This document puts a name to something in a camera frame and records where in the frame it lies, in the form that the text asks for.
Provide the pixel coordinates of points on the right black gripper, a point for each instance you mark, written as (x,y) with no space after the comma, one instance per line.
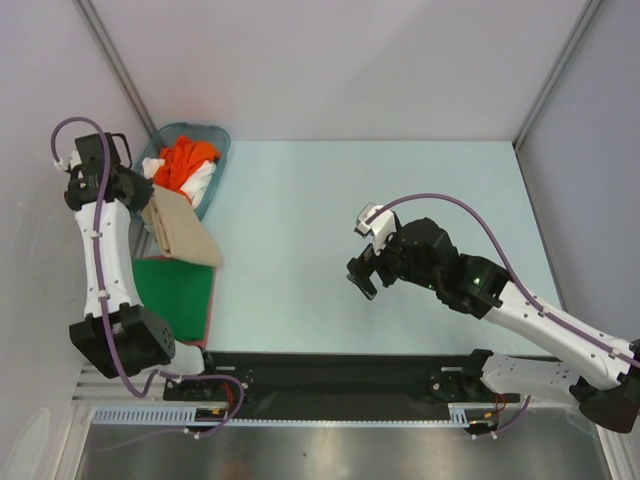
(361,268)

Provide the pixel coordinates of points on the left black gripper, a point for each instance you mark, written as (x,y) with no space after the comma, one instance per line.
(144,188)

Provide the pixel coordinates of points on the beige t shirt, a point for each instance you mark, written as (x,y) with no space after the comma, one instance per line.
(177,231)

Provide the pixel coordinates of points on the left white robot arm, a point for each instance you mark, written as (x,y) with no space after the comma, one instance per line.
(118,334)

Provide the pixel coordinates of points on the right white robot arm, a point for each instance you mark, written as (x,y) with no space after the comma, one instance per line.
(593,371)

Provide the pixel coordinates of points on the orange t shirt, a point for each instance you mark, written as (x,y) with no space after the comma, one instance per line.
(182,160)

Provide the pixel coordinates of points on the white t shirt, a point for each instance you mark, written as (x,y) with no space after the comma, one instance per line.
(192,188)

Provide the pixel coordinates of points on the teal plastic laundry basket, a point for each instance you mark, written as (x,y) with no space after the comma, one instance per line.
(168,135)

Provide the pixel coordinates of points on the green folded t shirt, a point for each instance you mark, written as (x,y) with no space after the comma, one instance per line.
(175,300)

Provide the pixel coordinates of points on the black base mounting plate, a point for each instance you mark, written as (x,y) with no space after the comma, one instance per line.
(366,388)

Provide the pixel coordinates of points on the right white cable duct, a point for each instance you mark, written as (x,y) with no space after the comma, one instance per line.
(475,413)

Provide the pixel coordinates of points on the white cable duct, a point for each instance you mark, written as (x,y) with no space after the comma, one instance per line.
(475,413)
(158,416)

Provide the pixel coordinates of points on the aluminium frame rail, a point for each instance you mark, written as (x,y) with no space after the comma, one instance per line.
(93,388)

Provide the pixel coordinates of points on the left white cable duct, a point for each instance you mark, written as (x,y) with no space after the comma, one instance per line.
(158,416)

